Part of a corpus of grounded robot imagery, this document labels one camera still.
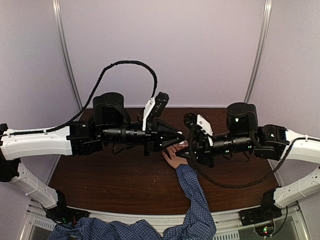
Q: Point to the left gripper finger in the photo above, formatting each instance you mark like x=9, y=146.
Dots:
x=165, y=127
x=166, y=141

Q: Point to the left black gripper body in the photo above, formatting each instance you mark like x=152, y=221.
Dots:
x=151, y=135

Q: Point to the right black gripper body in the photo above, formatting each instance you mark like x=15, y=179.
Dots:
x=205, y=151

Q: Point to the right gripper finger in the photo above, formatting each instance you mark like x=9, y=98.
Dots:
x=194, y=134
x=187, y=154

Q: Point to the pink nail polish bottle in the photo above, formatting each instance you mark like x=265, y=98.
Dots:
x=182, y=144

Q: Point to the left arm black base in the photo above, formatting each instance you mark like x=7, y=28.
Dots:
x=69, y=215

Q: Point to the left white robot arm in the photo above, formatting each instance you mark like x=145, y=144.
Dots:
x=110, y=123

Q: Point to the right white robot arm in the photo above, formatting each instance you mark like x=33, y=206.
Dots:
x=244, y=135

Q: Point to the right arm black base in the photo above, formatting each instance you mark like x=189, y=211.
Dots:
x=259, y=214

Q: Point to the mannequin hand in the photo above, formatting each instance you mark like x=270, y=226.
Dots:
x=172, y=159

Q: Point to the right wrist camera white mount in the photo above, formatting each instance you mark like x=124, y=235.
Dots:
x=203, y=127

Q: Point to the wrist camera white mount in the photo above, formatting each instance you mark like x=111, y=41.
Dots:
x=203, y=127
x=154, y=108

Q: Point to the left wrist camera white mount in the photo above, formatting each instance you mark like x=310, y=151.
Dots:
x=154, y=108

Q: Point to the right aluminium frame post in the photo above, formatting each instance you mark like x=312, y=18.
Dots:
x=263, y=35

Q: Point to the aluminium frame post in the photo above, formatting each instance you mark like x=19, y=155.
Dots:
x=66, y=57
x=263, y=35

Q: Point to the left aluminium frame post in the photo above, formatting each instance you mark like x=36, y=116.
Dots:
x=66, y=57

